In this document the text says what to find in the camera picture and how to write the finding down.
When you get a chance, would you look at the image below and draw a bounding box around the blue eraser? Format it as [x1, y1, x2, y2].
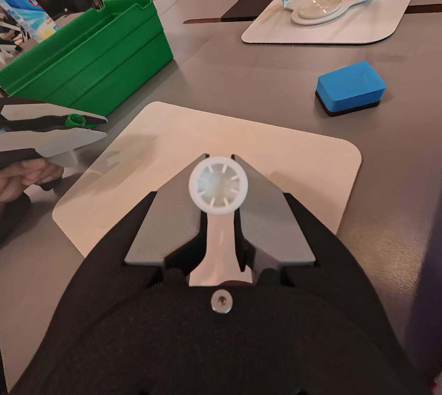
[314, 61, 387, 117]

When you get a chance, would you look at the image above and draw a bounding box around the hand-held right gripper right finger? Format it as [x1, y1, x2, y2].
[231, 154, 317, 272]

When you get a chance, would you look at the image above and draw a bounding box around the white wipes canister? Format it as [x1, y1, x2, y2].
[0, 0, 58, 43]

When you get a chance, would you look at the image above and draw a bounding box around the person's left forearm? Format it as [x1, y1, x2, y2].
[0, 191, 32, 248]

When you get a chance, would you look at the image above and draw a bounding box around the green marker cap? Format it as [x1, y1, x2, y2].
[65, 113, 86, 130]

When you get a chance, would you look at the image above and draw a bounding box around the green plastic bin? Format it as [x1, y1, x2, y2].
[0, 0, 174, 118]

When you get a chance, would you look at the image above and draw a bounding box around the white whiteboard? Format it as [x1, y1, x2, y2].
[241, 0, 419, 46]
[52, 101, 363, 287]

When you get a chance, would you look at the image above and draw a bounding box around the person's left hand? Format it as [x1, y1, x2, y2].
[0, 158, 65, 204]

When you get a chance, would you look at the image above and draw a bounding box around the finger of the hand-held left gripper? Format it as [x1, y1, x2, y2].
[0, 127, 108, 168]
[0, 98, 108, 133]

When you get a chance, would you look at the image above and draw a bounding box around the white green whiteboard marker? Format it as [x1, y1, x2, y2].
[188, 156, 249, 217]

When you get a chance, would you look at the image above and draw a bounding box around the dark wooden stand base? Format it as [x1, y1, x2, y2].
[183, 0, 277, 25]

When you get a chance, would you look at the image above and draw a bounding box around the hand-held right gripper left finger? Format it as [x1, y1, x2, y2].
[124, 153, 210, 267]

